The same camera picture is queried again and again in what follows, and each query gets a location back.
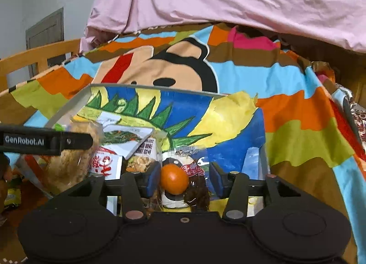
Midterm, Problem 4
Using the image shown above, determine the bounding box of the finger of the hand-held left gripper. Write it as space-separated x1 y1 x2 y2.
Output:
59 132 94 151

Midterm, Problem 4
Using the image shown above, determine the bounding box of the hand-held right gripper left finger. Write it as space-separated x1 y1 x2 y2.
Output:
54 162 162 223

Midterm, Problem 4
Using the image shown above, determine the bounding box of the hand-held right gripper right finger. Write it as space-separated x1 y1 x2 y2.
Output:
210 162 310 222

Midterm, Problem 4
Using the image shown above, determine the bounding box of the orange tangerine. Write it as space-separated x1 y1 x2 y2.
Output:
161 164 190 195

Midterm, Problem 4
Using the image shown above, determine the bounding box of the clear brown cake packet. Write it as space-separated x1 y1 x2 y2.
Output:
17 118 105 199

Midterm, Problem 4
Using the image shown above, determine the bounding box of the white green vegetable snack packet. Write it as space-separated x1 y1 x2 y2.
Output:
97 112 155 159

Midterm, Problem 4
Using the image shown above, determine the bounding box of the person's left hand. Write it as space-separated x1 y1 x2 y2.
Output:
0 152 13 216

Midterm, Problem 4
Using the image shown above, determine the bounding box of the red label dark fruit packet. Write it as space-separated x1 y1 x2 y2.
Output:
174 145 211 211

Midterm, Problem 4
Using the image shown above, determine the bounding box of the clear black print nut packet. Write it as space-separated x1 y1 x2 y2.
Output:
126 138 161 173

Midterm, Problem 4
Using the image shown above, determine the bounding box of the white red print snack packet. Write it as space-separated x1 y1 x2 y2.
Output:
90 147 123 181

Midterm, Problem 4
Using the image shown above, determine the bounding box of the yellow green snack packet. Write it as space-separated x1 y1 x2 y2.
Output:
4 178 22 209

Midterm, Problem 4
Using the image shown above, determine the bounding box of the colourful cartoon printed blanket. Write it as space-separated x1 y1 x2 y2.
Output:
0 22 366 264

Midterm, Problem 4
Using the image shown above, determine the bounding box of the grey door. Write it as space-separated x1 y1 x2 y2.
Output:
26 7 65 79

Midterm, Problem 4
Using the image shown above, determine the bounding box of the floral patterned cloth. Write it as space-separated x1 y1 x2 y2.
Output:
312 61 366 150

